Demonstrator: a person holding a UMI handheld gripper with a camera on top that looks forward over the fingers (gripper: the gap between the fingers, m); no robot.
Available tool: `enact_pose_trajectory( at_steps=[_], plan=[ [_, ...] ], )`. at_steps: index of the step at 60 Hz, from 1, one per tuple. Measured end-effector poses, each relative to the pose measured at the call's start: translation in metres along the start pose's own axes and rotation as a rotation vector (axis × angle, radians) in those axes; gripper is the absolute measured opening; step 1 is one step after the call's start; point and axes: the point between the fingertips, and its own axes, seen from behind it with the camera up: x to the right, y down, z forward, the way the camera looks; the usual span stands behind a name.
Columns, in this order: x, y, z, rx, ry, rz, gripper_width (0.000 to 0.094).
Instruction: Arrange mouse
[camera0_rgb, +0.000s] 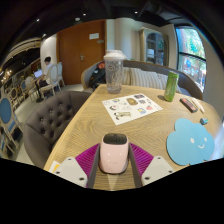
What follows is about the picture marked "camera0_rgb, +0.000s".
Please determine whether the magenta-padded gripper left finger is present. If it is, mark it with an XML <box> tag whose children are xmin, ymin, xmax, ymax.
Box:
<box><xmin>53</xmin><ymin>143</ymin><xmax>101</xmax><ymax>188</ymax></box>

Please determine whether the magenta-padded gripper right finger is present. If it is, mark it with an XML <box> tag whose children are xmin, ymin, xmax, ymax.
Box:
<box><xmin>127</xmin><ymin>142</ymin><xmax>176</xmax><ymax>188</ymax></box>

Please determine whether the pink computer mouse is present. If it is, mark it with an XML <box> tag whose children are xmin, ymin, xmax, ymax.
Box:
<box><xmin>98</xmin><ymin>132</ymin><xmax>130</xmax><ymax>175</ymax></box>

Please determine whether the blue cloud-shaped mouse pad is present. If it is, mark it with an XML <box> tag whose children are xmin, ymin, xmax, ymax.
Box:
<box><xmin>166</xmin><ymin>117</ymin><xmax>216</xmax><ymax>167</ymax></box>

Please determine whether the grey tufted armchair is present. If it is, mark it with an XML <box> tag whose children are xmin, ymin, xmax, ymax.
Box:
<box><xmin>23</xmin><ymin>90</ymin><xmax>93</xmax><ymax>169</ymax></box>

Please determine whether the white sticker sheet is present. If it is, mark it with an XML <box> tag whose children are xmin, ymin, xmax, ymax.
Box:
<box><xmin>101</xmin><ymin>93</ymin><xmax>164</xmax><ymax>126</ymax></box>

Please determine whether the black and red box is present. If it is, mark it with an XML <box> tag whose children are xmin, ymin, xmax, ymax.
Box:
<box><xmin>179</xmin><ymin>97</ymin><xmax>199</xmax><ymax>114</ymax></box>

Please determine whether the white tube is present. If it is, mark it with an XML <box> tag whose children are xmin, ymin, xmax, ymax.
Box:
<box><xmin>191</xmin><ymin>97</ymin><xmax>205</xmax><ymax>114</ymax></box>

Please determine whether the green drink can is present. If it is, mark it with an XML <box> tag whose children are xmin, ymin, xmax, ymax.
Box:
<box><xmin>163</xmin><ymin>70</ymin><xmax>180</xmax><ymax>103</ymax></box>

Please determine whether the striped cushion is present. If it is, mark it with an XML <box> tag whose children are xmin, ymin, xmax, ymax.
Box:
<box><xmin>121</xmin><ymin>66</ymin><xmax>132</xmax><ymax>86</ymax></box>
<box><xmin>129</xmin><ymin>68</ymin><xmax>165</xmax><ymax>90</ymax></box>
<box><xmin>156</xmin><ymin>73</ymin><xmax>183</xmax><ymax>94</ymax></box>

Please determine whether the group of blue-backed chairs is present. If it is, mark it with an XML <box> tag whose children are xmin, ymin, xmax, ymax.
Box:
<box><xmin>0</xmin><ymin>76</ymin><xmax>38</xmax><ymax>161</ymax></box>

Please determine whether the white dining chair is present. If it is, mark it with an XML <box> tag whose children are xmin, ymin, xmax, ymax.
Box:
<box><xmin>39</xmin><ymin>62</ymin><xmax>64</xmax><ymax>98</ymax></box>

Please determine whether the brown curved bench sofa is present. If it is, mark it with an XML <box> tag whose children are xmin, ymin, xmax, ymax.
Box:
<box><xmin>80</xmin><ymin>59</ymin><xmax>204</xmax><ymax>100</ymax></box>

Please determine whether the black backpack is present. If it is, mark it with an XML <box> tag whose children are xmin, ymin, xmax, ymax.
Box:
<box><xmin>88</xmin><ymin>61</ymin><xmax>108</xmax><ymax>90</ymax></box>

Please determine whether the person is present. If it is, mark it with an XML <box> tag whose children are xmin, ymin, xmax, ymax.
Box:
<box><xmin>35</xmin><ymin>56</ymin><xmax>54</xmax><ymax>90</ymax></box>

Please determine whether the open laptop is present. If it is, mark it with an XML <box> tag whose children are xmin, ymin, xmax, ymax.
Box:
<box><xmin>33</xmin><ymin>69</ymin><xmax>44</xmax><ymax>79</ymax></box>

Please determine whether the clear plastic shaker bottle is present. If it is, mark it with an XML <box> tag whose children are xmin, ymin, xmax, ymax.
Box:
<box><xmin>103</xmin><ymin>49</ymin><xmax>127</xmax><ymax>95</ymax></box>

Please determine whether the brown wooden door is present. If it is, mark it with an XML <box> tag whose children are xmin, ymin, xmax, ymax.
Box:
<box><xmin>56</xmin><ymin>19</ymin><xmax>108</xmax><ymax>86</ymax></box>

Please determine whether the dark-framed window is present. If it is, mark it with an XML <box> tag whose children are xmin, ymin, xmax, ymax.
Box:
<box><xmin>175</xmin><ymin>26</ymin><xmax>208</xmax><ymax>93</ymax></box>

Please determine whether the arched glass cabinet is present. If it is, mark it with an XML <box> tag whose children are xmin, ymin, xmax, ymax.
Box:
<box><xmin>139</xmin><ymin>27</ymin><xmax>169</xmax><ymax>67</ymax></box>

